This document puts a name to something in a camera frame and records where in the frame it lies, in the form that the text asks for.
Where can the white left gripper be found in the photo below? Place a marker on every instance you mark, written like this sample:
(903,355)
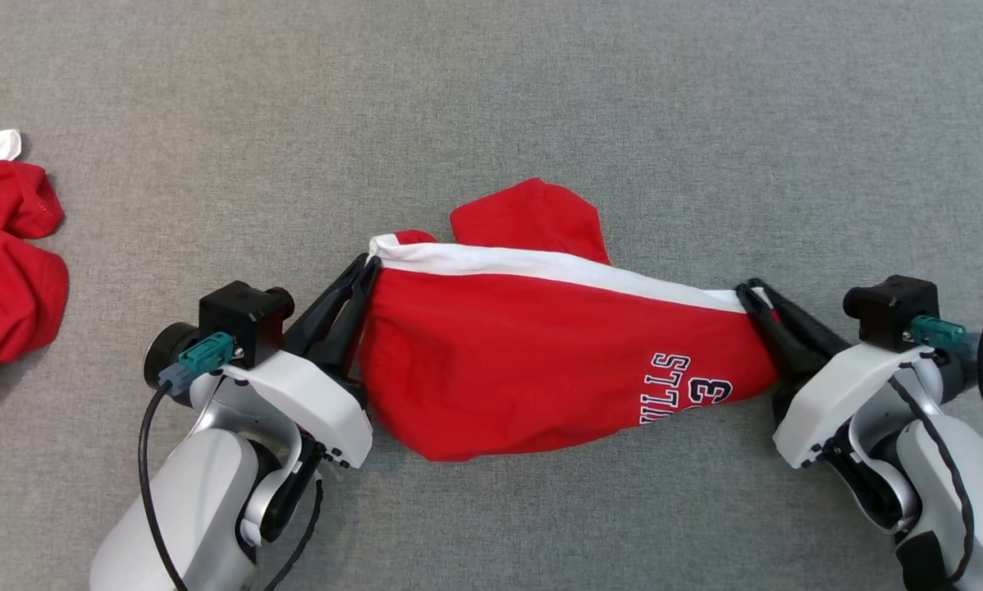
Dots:
(311,402)

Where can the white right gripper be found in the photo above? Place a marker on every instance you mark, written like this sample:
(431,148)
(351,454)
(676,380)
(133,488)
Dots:
(844,402)

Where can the red shorts white waistband print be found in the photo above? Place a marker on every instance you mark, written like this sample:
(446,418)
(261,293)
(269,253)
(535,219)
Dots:
(500,353)

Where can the red garment striped white trim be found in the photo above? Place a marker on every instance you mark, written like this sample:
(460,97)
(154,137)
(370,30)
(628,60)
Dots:
(7,287)

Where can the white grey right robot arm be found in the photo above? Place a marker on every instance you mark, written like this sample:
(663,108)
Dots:
(951,525)

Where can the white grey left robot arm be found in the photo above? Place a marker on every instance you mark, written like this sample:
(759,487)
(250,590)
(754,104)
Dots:
(204,501)

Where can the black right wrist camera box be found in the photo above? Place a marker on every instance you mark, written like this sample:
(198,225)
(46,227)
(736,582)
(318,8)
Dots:
(893,312)

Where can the teal left camera connector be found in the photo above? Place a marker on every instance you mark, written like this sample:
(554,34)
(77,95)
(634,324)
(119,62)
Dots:
(200,357)

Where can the teal camera connector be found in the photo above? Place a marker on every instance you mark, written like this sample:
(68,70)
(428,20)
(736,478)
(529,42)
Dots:
(200,357)
(939,332)

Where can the teal right camera connector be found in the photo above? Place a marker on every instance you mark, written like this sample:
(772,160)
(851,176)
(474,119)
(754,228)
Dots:
(939,332)

